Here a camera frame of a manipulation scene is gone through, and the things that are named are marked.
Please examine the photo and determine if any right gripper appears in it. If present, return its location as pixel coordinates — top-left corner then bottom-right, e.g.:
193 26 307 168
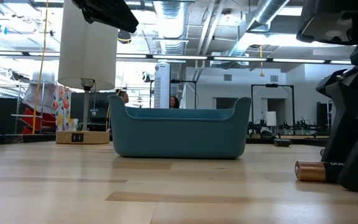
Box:
296 0 358 163

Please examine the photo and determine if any person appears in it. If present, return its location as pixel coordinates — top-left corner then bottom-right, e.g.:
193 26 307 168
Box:
115 89 130 105
168 95 181 109

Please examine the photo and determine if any white perforated tower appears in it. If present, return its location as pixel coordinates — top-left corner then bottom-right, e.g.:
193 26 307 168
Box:
154 61 171 109

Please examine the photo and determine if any black frame stand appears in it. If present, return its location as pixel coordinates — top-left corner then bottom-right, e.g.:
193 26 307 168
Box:
251 83 295 129

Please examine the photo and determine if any silver ventilation duct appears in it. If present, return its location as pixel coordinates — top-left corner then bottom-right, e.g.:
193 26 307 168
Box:
227 0 291 63

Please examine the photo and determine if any teal plastic bin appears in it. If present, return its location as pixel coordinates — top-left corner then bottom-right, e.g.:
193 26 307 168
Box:
108 94 253 159

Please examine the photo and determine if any floral patterned cloth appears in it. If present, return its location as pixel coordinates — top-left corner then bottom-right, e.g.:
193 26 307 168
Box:
53 83 75 131

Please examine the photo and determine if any black monitor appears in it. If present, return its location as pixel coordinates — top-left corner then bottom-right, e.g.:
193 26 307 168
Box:
70 91 112 125

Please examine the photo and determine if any ribbed ventilation duct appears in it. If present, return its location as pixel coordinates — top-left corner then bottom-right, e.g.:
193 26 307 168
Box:
158 0 188 55

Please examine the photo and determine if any white shade wooden base lamp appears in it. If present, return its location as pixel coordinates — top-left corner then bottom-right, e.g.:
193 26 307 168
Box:
55 0 119 145

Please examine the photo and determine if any yellow cord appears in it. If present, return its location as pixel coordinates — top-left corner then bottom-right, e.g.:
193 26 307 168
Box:
31 0 50 134

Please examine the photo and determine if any red rack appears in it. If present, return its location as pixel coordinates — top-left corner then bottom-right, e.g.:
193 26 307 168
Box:
20 107 57 135

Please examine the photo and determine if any black copper Duracell battery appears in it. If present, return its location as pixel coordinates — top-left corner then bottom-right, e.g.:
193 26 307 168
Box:
294 160 344 184

